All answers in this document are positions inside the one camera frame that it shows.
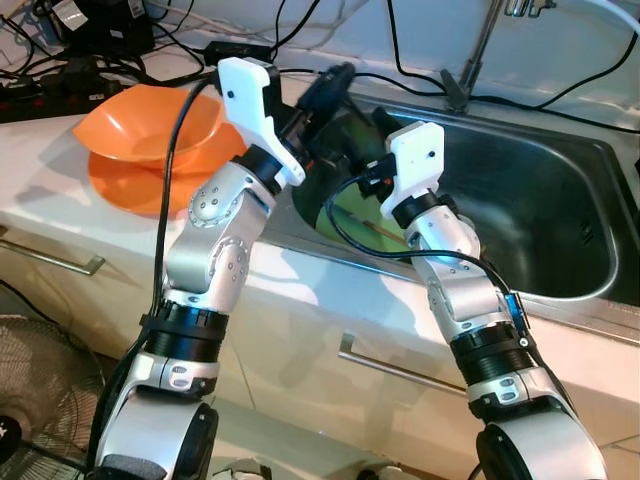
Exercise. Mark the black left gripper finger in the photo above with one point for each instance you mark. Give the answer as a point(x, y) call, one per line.
point(337, 85)

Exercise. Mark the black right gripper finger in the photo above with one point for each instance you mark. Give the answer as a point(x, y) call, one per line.
point(390, 124)

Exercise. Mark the green plate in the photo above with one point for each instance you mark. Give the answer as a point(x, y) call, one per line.
point(360, 215)

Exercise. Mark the orange plastic bowl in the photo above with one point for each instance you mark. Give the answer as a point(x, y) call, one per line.
point(140, 120)

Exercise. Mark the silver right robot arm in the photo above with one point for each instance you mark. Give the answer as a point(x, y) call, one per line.
point(460, 300)

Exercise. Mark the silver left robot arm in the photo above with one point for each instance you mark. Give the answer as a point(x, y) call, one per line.
point(205, 255)

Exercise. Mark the stainless steel kitchen sink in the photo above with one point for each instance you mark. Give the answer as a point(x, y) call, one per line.
point(540, 200)

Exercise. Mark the white kitchen cabinet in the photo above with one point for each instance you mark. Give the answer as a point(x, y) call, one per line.
point(290, 330)

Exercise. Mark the metal sink faucet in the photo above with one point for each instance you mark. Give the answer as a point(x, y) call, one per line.
point(455, 95)

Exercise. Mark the black power adapter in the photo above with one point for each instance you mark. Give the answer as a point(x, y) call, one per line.
point(238, 52)

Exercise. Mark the black device with white label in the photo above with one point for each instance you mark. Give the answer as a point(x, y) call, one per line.
point(110, 35)

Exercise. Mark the black power strip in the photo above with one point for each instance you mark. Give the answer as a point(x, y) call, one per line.
point(40, 100)

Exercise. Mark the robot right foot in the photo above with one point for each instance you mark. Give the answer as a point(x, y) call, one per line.
point(378, 473)

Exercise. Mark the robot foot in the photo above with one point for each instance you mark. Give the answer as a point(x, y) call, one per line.
point(240, 470)
point(378, 473)

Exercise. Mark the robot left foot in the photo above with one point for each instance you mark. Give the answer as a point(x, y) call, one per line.
point(240, 470)

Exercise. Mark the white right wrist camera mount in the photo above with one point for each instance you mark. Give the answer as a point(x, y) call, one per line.
point(418, 160)

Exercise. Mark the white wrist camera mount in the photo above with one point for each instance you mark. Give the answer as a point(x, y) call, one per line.
point(248, 100)
point(418, 160)

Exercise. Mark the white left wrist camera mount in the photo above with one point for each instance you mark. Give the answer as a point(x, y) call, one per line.
point(248, 100)

